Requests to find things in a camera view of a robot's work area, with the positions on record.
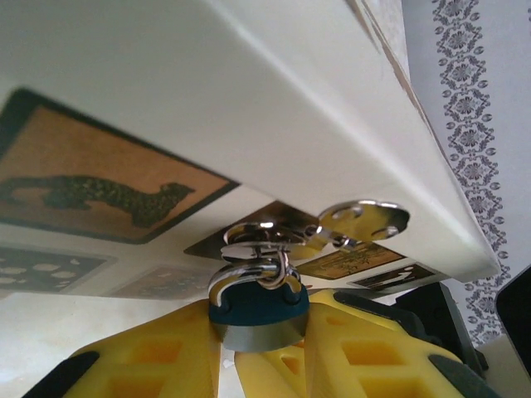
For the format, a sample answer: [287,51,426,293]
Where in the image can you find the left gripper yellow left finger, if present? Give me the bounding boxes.
[24,301,222,398]

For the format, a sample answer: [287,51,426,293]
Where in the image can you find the cream box with picture tiles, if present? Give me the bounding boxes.
[0,0,512,304]

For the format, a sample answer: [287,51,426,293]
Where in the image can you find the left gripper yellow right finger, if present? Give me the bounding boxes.
[234,289,514,398]

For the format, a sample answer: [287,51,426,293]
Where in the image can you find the blue padlock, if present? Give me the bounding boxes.
[206,265,311,354]

